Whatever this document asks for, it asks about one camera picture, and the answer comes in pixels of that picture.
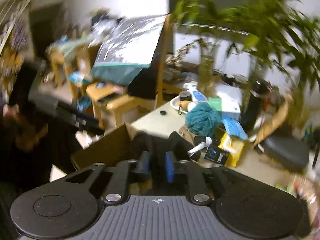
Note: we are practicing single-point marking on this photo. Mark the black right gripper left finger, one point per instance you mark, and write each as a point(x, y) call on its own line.
point(111, 184)

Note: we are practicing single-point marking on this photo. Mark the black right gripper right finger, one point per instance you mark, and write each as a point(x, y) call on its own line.
point(203, 185)

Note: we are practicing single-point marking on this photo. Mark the black small product pack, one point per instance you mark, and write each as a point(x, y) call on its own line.
point(216, 155)

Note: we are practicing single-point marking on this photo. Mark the cardboard box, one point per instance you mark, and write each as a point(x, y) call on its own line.
point(110, 150)

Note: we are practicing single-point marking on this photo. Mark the black rolled item white band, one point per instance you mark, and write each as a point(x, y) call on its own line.
point(206, 140)

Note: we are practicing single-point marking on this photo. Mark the yellow wet wipes pack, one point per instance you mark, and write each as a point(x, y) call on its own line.
point(234, 146)

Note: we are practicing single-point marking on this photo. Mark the teal mesh bath loofah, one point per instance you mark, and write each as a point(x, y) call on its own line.
point(203, 120)

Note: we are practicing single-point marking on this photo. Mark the blue plastic glove pack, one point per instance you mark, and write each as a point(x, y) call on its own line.
point(233, 128)

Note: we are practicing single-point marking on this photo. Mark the wooden stool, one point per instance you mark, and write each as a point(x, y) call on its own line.
point(108, 98)

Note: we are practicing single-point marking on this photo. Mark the white oval tray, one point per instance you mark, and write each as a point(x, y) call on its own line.
point(173, 104)

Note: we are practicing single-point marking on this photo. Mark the white green tissue box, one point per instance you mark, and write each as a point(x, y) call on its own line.
point(226, 99)

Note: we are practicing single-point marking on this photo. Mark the white blue tube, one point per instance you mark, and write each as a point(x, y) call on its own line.
point(195, 94)

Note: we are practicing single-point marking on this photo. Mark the black round jar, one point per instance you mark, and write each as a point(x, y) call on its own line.
point(185, 96)

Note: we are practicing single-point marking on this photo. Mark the grey zippered case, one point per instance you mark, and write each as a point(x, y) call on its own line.
point(290, 152)

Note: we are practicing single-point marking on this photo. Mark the glass vase left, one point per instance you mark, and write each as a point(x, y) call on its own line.
point(208, 52)

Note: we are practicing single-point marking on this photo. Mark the black thermos bottle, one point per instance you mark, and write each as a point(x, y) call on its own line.
point(260, 91)

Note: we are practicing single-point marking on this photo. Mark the brown paper bag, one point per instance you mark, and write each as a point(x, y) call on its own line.
point(276, 121)

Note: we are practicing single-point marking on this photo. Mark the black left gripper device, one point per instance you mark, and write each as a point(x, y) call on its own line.
point(36, 105)

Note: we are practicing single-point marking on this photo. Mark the teal board in plastic wrap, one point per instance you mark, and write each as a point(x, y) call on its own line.
point(130, 50)

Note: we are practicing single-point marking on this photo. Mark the green bamboo plant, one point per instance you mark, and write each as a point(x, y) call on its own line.
point(276, 34)

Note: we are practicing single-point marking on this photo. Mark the black pad with white strap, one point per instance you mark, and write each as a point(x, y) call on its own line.
point(180, 147)

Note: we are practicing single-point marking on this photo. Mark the tan plush keychain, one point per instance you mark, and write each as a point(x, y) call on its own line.
point(184, 105)

